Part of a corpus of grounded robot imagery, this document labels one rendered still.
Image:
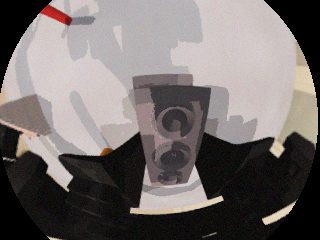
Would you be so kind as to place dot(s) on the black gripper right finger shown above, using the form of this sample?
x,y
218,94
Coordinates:
x,y
218,161

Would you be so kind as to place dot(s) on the red peg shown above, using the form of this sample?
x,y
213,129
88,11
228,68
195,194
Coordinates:
x,y
57,15

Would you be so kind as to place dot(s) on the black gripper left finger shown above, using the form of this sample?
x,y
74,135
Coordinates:
x,y
123,168

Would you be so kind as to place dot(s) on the orange cylinder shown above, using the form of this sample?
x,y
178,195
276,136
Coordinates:
x,y
106,151

